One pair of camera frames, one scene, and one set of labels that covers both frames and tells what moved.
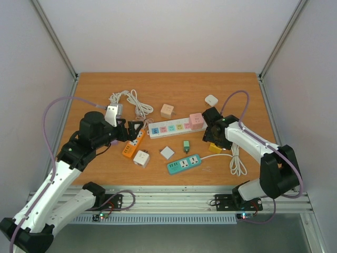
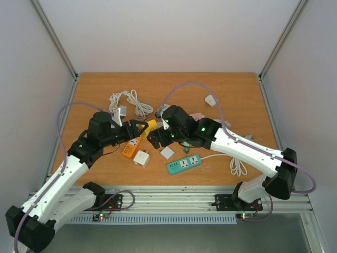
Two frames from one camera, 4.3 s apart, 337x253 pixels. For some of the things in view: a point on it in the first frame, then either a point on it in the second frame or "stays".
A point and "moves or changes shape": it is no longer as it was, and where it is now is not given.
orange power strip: [131, 146] stays
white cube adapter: [141, 157] stays
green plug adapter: [186, 146] stays
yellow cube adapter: [214, 148] moves or changes shape
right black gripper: [208, 132] → [157, 138]
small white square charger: [167, 152] stays
